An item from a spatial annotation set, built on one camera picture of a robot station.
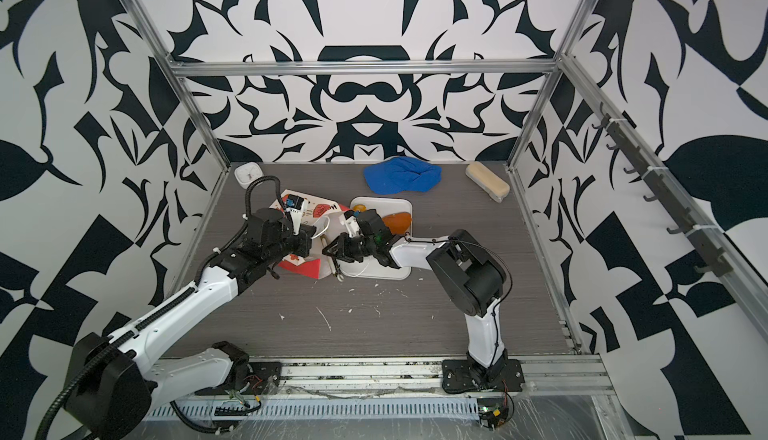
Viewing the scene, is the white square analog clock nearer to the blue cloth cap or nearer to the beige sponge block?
the blue cloth cap

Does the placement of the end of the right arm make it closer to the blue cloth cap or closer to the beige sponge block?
the blue cloth cap

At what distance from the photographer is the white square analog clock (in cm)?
113

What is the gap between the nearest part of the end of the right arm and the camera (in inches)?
28.8

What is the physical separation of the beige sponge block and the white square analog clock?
80 cm

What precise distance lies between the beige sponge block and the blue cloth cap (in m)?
0.13

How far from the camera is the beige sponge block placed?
3.65 feet

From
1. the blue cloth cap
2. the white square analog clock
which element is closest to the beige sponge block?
the blue cloth cap

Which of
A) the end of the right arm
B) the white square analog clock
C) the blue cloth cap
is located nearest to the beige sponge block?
the blue cloth cap

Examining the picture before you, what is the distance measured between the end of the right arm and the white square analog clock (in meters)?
0.48

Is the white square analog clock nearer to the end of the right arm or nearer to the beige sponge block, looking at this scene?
the end of the right arm

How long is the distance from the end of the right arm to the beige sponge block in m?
0.52

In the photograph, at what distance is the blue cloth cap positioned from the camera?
1137mm

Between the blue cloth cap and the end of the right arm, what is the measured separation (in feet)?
1.04
